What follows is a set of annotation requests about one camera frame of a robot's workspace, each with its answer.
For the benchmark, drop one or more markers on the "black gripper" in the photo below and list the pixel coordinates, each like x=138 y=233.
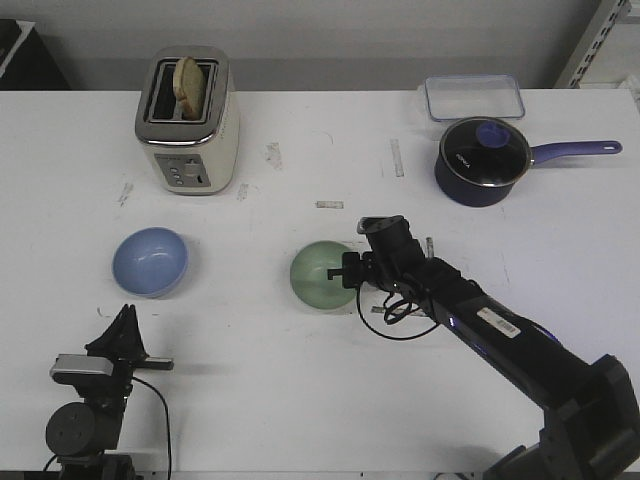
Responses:
x=361 y=268
x=125 y=354

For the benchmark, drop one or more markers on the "green bowl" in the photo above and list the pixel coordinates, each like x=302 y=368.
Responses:
x=309 y=276

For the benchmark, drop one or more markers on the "blue bowl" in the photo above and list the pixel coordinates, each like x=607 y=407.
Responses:
x=150 y=262

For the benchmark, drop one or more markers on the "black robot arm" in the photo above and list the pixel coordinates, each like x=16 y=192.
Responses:
x=84 y=435
x=591 y=415

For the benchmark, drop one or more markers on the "cream two-slot toaster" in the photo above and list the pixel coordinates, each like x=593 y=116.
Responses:
x=189 y=157

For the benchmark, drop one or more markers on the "dark blue saucepan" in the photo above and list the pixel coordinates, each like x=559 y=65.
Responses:
x=476 y=196

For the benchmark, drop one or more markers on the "glass pot lid blue knob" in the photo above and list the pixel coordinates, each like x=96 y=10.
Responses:
x=485 y=151

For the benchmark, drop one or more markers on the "clear plastic food container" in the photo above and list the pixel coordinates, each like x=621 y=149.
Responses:
x=453 y=97

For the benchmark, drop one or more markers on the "slice of toast bread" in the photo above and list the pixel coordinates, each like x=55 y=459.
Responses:
x=189 y=87

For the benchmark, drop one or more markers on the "white metal shelf upright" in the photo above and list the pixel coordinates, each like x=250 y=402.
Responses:
x=607 y=52

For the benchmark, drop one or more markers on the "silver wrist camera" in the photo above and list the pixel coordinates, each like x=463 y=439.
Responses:
x=75 y=369

